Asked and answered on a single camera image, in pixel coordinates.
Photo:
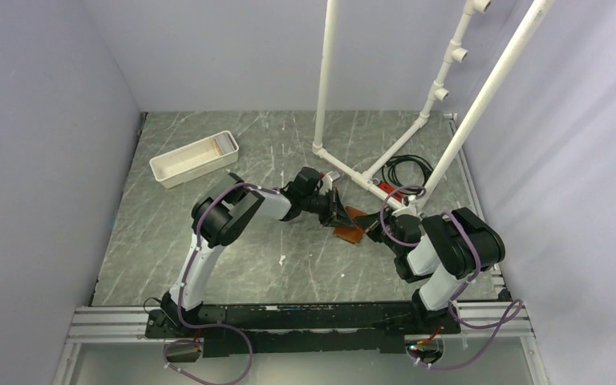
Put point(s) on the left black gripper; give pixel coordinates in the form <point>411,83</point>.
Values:
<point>336,214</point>

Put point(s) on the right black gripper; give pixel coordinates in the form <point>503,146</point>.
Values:
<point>373,221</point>

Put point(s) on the white rectangular plastic tray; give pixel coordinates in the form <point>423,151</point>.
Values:
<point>194,160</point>

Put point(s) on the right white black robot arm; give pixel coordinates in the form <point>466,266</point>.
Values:
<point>447,251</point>

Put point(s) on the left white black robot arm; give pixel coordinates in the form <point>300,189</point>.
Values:
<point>222,215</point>

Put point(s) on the red black clamp tool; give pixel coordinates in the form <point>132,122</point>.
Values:
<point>384,186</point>

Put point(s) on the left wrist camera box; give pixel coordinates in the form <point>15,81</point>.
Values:
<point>307,181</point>

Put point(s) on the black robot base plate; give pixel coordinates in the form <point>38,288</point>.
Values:
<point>221,340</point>

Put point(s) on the aluminium extrusion rail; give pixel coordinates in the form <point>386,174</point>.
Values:
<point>134,324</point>

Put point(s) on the white PVC pipe frame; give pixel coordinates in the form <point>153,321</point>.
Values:
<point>439,64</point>

